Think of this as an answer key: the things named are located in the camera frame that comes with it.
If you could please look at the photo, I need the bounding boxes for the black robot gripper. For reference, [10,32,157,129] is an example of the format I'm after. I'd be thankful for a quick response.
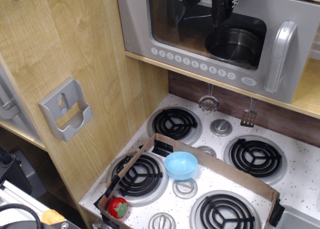
[182,0,238,27]

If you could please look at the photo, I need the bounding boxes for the grey toy microwave door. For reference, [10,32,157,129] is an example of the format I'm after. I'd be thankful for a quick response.
[117,0,320,103]

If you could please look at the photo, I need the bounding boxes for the stainless steel pot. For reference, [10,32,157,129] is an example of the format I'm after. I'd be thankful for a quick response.
[204,26,263,70]

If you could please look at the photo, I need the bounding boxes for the hanging toy skimmer spoon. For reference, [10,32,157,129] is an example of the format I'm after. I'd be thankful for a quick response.
[198,83,219,113]

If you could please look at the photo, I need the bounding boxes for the hanging toy spatula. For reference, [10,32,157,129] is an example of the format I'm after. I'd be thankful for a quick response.
[240,97,257,128]

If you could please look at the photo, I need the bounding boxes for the back left black burner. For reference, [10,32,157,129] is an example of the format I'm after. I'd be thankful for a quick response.
[150,107,198,140]

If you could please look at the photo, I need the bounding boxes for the black burner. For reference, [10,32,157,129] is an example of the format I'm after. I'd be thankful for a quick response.
[227,138,283,178]
[150,107,198,140]
[117,152,164,198]
[189,193,257,229]

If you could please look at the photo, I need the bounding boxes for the grey back stove knob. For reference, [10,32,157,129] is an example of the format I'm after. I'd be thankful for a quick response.
[210,119,233,137]

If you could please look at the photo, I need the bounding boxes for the grey middle stove knob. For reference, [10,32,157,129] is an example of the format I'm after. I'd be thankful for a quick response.
[197,145,217,158]

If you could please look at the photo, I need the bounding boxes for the back right black burner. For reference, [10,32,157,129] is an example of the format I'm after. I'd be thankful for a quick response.
[227,138,283,178]

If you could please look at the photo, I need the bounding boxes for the light blue plastic bowl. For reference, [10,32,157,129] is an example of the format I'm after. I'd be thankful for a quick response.
[164,151,198,181]

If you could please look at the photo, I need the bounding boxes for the front left black burner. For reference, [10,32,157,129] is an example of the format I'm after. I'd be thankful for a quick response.
[117,152,164,198]

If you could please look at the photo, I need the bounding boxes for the grey centre front stove knob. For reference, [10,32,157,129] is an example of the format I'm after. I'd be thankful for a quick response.
[172,178,198,199]

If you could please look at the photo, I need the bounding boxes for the front right black burner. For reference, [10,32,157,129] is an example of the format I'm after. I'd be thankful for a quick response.
[189,193,257,229]

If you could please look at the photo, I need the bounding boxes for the grey front edge stove knob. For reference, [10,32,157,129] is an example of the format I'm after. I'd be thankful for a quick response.
[148,212,177,229]

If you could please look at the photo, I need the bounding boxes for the red toy strawberry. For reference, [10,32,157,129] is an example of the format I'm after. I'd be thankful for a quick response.
[108,197,129,219]

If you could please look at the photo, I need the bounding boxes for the brown cardboard barrier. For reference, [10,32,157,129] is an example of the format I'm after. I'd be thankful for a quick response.
[95,134,281,229]

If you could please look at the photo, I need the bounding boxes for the grey toy sink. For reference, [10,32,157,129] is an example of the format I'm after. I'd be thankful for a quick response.
[266,205,320,229]

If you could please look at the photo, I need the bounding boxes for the black equipment box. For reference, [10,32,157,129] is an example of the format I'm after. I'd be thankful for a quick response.
[0,147,47,199]

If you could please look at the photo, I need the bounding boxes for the orange object at bottom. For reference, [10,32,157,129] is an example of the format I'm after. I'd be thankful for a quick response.
[40,209,65,225]

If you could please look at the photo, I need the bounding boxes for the grey wall phone holder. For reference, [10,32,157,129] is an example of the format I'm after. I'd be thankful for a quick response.
[38,77,93,142]

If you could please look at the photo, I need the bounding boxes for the grey fridge door handle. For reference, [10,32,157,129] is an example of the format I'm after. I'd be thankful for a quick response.
[0,64,20,121]

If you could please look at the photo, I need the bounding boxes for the black braided cable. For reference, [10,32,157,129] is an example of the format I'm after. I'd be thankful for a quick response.
[0,203,42,229]

